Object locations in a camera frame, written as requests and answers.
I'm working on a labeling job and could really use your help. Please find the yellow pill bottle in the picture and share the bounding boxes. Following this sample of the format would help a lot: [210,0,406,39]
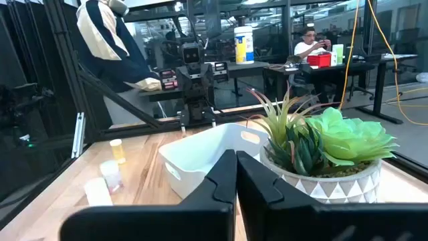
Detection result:
[109,138,127,165]

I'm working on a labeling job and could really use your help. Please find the black office chair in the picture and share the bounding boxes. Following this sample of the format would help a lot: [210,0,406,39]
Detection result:
[346,62,377,102]

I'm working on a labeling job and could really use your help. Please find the red box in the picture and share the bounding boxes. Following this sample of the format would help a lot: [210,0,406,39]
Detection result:
[306,52,332,69]

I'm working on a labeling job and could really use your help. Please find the white plastic basket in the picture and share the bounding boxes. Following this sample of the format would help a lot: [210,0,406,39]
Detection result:
[157,122,270,200]

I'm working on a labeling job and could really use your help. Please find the person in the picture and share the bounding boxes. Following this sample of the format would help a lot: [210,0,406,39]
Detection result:
[289,26,332,104]

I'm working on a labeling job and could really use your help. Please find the green and white container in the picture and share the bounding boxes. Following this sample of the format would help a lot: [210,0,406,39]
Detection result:
[331,44,344,66]

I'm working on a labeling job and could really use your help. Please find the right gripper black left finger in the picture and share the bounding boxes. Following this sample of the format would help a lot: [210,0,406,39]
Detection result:
[59,149,238,241]

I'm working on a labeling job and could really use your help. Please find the clear pill bottle white cap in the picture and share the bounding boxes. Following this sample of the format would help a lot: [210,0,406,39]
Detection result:
[99,159,124,195]

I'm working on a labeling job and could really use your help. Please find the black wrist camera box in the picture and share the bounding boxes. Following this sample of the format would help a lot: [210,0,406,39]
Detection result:
[182,42,203,66]

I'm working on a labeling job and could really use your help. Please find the black desk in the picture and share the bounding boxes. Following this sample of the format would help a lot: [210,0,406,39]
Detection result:
[138,61,270,102]
[263,53,419,125]

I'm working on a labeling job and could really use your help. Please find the yellow cable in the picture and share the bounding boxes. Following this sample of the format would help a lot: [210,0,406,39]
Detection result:
[338,0,360,110]
[366,0,428,127]

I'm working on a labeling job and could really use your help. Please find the black frame strut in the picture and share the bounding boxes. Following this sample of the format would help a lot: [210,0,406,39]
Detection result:
[78,66,165,130]

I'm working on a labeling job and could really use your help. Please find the artificial succulents in patterned pot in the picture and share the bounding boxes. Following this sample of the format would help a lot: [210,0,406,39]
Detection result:
[245,85,401,205]

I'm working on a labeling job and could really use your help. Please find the silver aluminium bracket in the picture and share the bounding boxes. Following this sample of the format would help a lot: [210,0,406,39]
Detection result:
[71,112,86,159]

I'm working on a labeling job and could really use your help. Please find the navy and cream jacket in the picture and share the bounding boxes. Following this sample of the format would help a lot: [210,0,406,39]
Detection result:
[76,0,163,93]

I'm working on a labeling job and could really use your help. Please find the white wipes canister yellow label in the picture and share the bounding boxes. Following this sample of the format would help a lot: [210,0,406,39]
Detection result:
[233,25,255,66]

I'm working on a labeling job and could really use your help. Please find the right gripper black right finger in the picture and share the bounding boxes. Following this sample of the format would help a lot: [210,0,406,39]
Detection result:
[236,150,428,241]

